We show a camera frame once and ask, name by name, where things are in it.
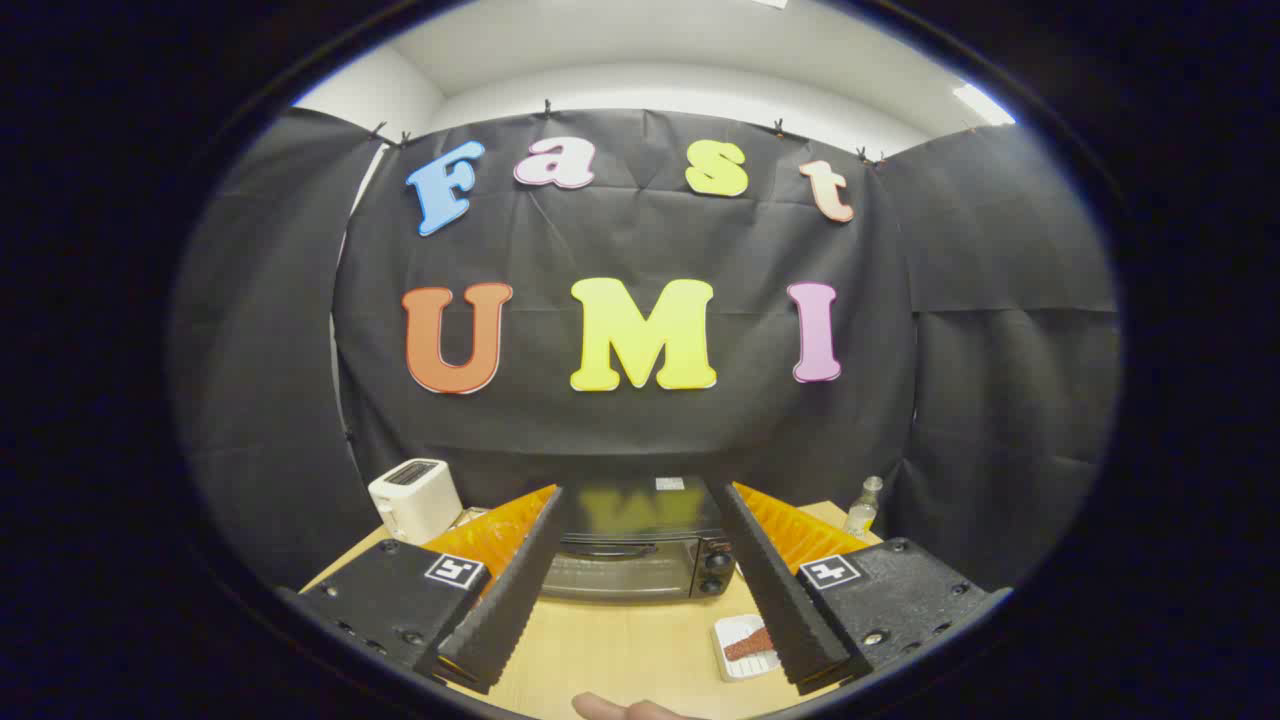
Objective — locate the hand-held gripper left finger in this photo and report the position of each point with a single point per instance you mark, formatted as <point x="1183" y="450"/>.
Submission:
<point x="510" y="610"/>

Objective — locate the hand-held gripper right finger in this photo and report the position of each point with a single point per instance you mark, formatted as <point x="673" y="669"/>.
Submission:
<point x="785" y="610"/>

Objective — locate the red meat slice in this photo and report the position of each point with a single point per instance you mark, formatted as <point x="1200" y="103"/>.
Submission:
<point x="745" y="648"/>

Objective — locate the black toaster oven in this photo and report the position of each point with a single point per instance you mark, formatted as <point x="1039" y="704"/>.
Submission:
<point x="630" y="570"/>

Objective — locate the white rectangular food tray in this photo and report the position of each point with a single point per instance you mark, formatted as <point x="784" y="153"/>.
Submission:
<point x="730" y="635"/>

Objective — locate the black oven knob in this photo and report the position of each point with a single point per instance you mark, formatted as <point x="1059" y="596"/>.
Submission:
<point x="717" y="561"/>
<point x="712" y="585"/>

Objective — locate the white bread toaster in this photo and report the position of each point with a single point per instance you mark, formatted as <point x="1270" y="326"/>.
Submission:
<point x="415" y="500"/>

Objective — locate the small clear glass bottle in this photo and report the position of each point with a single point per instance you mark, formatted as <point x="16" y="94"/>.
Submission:
<point x="862" y="515"/>

